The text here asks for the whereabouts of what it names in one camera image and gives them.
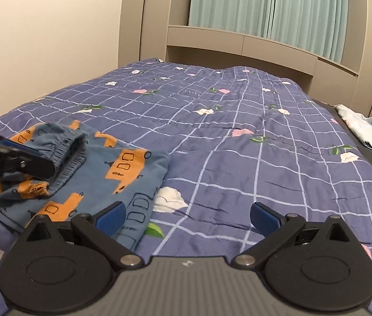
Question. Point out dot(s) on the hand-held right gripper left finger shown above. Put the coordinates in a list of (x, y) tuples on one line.
[(111, 220)]

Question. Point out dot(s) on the teal curtain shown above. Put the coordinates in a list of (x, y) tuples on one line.
[(232, 3), (311, 13)]

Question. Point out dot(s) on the blue checked floral blanket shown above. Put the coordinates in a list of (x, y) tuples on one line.
[(238, 144)]

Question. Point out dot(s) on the grey headboard cabinet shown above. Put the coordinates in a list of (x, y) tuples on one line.
[(238, 44)]

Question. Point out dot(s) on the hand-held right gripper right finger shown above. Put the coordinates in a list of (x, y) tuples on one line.
[(265, 220)]

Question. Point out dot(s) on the light blue crumpled cloth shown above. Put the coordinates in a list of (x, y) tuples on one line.
[(367, 128)]

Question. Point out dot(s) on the blue pants with orange vehicles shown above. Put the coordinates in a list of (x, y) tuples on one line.
[(123, 168)]

